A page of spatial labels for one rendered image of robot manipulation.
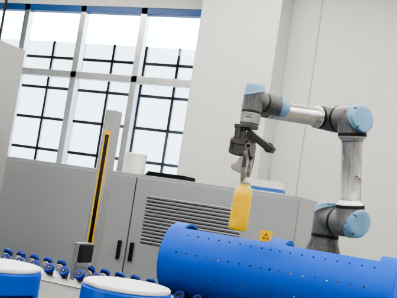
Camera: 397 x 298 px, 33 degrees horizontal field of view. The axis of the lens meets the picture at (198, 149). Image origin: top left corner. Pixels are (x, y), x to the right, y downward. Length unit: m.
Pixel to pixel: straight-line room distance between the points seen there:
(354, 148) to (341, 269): 0.58
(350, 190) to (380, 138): 2.51
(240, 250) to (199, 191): 1.73
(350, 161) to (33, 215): 2.61
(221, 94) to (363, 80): 1.10
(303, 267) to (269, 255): 0.14
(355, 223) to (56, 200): 2.47
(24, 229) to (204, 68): 1.86
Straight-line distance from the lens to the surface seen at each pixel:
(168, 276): 2.61
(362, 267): 2.42
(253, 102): 2.48
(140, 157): 4.62
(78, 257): 2.90
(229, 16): 5.44
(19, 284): 2.18
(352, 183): 2.78
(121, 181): 4.44
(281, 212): 4.04
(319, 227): 2.88
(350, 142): 2.78
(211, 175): 5.23
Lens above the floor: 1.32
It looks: 4 degrees up
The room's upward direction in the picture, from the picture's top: 9 degrees clockwise
